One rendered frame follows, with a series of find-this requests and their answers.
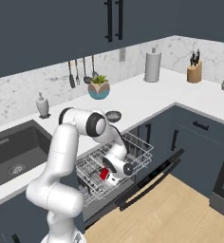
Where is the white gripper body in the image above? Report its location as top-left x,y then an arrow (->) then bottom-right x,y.
104,173 -> 121,188

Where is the red cup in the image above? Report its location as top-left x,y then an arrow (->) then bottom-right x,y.
99,167 -> 111,182

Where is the dark dishwasher door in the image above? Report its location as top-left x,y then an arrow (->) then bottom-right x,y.
83,147 -> 186,230

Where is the dark grey bowl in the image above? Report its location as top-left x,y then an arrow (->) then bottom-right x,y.
104,110 -> 122,123

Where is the dark blue lower cupboard door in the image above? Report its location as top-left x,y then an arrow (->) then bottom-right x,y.
167,122 -> 224,199
0,189 -> 51,243
126,105 -> 177,178

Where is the dark blue cupboard door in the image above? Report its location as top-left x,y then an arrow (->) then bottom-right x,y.
0,189 -> 51,243
113,0 -> 224,51
0,0 -> 115,81
167,122 -> 224,199
126,105 -> 177,178

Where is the dark blue upper cupboard door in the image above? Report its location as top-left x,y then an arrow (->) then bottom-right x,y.
113,0 -> 224,51
0,0 -> 115,81

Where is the potted plant in teal pot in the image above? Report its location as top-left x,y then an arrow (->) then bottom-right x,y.
87,74 -> 111,101

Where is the grey soap dispenser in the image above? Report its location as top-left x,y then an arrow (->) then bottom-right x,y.
35,91 -> 51,120

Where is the dark grey sink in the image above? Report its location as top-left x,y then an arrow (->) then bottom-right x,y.
0,119 -> 53,191

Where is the hanging dark ladle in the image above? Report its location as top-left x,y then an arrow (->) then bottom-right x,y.
82,57 -> 92,84

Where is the hanging grey skimmer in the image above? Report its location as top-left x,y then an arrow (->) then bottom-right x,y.
90,55 -> 101,80

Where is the hanging dark spatula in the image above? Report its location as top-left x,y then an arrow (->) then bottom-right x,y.
67,60 -> 77,89

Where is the dark blue drawer front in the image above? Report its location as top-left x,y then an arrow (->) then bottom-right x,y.
175,104 -> 224,147

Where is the paper towel roll on holder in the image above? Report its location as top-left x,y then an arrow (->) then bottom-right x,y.
143,47 -> 162,84

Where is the wooden knife block with knives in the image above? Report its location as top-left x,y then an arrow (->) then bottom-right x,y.
186,48 -> 203,84

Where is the black dishwasher door handle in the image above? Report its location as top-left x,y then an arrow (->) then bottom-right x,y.
118,157 -> 182,213

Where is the white wire dishwasher rack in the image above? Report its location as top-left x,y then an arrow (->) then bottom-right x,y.
75,130 -> 155,207

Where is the black lower cupboard handle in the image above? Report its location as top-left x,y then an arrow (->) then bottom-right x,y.
144,122 -> 152,145
170,129 -> 180,152
11,233 -> 22,243

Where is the black cupboard handle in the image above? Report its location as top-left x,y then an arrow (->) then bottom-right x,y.
144,122 -> 152,145
11,233 -> 22,243
103,0 -> 114,43
170,129 -> 180,152
114,0 -> 124,41

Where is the black drawer handle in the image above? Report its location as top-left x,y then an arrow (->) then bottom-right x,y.
192,120 -> 210,132

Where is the grey wall outlet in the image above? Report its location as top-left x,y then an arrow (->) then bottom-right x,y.
118,47 -> 127,64

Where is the black upper cupboard handle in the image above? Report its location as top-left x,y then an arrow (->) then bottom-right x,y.
114,0 -> 124,41
103,0 -> 114,43

